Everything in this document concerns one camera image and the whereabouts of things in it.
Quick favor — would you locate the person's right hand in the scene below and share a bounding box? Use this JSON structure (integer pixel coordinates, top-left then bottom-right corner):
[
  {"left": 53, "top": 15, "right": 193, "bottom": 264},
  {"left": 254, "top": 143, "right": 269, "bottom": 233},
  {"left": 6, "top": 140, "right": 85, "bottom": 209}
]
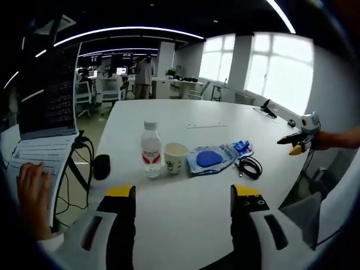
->
[{"left": 312, "top": 130, "right": 332, "bottom": 151}]

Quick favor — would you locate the white table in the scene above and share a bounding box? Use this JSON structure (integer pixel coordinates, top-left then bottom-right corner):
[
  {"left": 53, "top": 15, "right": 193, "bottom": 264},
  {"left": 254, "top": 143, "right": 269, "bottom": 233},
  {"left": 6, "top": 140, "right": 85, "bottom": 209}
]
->
[{"left": 94, "top": 98, "right": 309, "bottom": 259}]

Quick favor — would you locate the wide bright window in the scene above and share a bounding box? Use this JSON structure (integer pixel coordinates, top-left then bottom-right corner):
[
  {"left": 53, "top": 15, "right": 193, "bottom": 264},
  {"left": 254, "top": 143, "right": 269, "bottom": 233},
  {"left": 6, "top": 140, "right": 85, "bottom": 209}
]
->
[{"left": 244, "top": 31, "right": 315, "bottom": 115}]

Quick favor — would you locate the narrow bright window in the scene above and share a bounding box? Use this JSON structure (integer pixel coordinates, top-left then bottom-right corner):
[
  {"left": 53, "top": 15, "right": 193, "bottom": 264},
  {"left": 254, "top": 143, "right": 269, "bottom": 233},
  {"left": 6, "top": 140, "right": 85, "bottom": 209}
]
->
[{"left": 198, "top": 35, "right": 236, "bottom": 85}]

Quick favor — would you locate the blue floral packet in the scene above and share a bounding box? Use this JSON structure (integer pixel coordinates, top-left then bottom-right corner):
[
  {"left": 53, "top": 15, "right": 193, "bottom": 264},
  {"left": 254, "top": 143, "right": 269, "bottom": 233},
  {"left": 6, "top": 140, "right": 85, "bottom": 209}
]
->
[{"left": 226, "top": 138, "right": 255, "bottom": 156}]

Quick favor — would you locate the silver laptop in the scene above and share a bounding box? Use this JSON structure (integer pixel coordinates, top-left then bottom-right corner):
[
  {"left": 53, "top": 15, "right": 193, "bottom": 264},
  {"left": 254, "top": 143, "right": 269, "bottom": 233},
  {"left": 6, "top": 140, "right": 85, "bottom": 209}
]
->
[{"left": 4, "top": 42, "right": 82, "bottom": 228}]

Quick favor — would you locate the grey padded chair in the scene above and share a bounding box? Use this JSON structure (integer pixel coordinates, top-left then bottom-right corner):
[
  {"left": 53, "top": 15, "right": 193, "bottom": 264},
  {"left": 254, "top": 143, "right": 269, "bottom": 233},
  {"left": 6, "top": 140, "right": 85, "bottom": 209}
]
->
[{"left": 309, "top": 166, "right": 329, "bottom": 195}]

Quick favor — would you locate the white office chair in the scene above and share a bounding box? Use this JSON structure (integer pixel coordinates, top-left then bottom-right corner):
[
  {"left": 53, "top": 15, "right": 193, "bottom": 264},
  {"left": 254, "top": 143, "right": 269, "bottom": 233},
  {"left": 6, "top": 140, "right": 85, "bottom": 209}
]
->
[
  {"left": 100, "top": 77, "right": 125, "bottom": 104},
  {"left": 75, "top": 81, "right": 96, "bottom": 118}
]

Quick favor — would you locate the clear plastic water bottle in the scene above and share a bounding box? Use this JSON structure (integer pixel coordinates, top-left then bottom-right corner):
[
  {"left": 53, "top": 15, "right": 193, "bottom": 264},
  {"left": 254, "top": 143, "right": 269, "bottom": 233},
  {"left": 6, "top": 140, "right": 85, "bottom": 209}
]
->
[{"left": 139, "top": 120, "right": 163, "bottom": 180}]

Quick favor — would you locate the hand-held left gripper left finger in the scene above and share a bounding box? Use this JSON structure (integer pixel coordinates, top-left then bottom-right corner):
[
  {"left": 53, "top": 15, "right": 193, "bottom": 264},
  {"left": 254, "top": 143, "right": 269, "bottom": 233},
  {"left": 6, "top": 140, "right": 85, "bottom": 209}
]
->
[{"left": 63, "top": 184, "right": 138, "bottom": 270}]

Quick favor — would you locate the grey mesh office chair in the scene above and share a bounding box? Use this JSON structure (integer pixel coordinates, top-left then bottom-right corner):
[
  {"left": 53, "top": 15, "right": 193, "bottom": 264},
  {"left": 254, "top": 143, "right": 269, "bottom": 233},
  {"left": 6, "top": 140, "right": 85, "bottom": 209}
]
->
[{"left": 279, "top": 192, "right": 323, "bottom": 251}]

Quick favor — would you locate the white paper cup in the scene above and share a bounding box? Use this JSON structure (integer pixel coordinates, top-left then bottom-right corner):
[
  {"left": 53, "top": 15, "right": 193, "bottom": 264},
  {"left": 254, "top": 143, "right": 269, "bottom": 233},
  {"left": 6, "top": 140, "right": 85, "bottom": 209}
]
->
[{"left": 163, "top": 142, "right": 190, "bottom": 176}]

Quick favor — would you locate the black cable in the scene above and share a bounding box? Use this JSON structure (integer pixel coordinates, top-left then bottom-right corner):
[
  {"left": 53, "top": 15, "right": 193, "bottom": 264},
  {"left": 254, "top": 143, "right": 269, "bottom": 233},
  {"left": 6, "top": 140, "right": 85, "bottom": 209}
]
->
[{"left": 232, "top": 156, "right": 264, "bottom": 180}]

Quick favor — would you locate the white low cabinet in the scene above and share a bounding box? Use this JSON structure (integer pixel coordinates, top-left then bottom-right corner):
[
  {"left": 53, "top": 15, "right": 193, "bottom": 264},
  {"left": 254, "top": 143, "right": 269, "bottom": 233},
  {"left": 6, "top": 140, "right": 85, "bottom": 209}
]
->
[{"left": 151, "top": 77, "right": 208, "bottom": 100}]

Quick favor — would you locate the clear packet with blue pad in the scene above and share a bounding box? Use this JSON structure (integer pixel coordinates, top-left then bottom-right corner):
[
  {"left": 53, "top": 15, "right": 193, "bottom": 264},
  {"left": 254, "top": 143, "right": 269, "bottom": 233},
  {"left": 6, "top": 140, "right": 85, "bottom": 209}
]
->
[{"left": 185, "top": 143, "right": 236, "bottom": 178}]

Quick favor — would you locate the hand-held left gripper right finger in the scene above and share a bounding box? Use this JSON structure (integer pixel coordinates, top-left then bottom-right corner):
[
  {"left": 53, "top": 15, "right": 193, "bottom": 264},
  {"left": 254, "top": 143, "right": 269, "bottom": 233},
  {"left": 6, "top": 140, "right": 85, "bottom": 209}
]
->
[{"left": 229, "top": 184, "right": 318, "bottom": 270}]

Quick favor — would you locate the black conference phone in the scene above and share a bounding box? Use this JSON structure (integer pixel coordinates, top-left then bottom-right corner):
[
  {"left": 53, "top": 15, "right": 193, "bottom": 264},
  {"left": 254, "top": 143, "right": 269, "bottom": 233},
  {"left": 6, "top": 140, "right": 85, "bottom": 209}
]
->
[{"left": 260, "top": 98, "right": 278, "bottom": 119}]

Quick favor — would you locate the ceiling air vent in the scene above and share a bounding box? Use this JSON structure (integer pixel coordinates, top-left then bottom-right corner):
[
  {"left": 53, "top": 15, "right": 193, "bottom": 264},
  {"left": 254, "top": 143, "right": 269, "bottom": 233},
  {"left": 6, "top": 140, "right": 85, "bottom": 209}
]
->
[{"left": 29, "top": 13, "right": 77, "bottom": 35}]

